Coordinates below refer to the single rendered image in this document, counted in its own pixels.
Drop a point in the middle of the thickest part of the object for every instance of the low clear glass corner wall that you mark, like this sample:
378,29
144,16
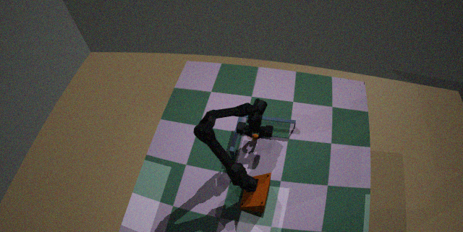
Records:
264,122

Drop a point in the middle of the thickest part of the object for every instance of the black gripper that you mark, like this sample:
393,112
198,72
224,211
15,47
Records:
264,131

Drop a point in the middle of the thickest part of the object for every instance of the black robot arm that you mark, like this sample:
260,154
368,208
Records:
204,132

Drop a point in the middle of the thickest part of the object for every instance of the blue-grey l-shaped wall trim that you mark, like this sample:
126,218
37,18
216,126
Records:
263,118

